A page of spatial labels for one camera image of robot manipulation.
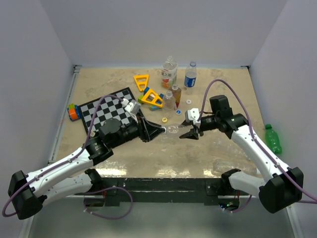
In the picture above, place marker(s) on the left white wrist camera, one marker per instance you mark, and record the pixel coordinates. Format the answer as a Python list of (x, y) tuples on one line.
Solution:
[(132, 107)]

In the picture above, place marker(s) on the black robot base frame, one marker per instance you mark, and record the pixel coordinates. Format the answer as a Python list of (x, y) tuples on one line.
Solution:
[(207, 191)]

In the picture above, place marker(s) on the clear plastic bottle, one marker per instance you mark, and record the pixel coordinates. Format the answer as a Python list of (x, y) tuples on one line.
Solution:
[(176, 130)]

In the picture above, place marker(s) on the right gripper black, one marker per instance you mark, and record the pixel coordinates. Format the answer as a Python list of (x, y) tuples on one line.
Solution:
[(191, 134)]

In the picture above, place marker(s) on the yellow triangle frame near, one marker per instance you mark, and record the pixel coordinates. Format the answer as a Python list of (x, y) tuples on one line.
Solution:
[(152, 98)]

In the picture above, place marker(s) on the fruit tea bottle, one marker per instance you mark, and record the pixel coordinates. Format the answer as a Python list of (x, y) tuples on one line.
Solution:
[(169, 72)]

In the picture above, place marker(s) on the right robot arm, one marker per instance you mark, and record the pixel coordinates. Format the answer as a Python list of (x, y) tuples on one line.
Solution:
[(279, 186)]

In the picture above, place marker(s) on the blue label water bottle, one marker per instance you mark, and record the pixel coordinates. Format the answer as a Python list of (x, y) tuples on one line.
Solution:
[(190, 75)]

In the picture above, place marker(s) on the green soda bottle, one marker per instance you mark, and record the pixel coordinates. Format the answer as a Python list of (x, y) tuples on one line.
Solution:
[(272, 139)]

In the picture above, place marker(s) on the amber tea bottle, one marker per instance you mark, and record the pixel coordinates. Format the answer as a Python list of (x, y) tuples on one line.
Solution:
[(176, 90)]

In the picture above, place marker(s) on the colourful toy block car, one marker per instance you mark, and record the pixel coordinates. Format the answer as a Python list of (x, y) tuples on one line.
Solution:
[(73, 112)]

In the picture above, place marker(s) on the yellow triangle frame far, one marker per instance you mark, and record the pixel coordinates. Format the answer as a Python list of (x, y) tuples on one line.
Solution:
[(141, 81)]

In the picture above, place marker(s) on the light blue toy block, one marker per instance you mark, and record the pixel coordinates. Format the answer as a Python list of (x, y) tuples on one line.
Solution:
[(154, 108)]

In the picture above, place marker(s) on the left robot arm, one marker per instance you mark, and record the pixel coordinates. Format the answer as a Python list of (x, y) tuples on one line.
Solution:
[(29, 193)]

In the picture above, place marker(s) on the green toy block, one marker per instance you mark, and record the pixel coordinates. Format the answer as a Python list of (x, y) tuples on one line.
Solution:
[(140, 99)]

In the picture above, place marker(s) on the black white chessboard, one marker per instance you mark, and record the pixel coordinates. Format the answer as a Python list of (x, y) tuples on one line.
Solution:
[(108, 108)]

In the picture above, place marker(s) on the yellow triangle frame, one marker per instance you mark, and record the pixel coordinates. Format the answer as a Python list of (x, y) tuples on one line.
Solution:
[(141, 81), (152, 98)]

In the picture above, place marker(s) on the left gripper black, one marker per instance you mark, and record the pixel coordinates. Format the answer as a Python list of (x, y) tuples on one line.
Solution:
[(148, 131)]

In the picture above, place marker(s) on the clear empty bottle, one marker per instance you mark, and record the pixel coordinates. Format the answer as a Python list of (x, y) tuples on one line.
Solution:
[(169, 102)]

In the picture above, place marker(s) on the dark blue block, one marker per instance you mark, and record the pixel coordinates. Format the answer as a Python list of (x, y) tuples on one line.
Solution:
[(146, 90)]

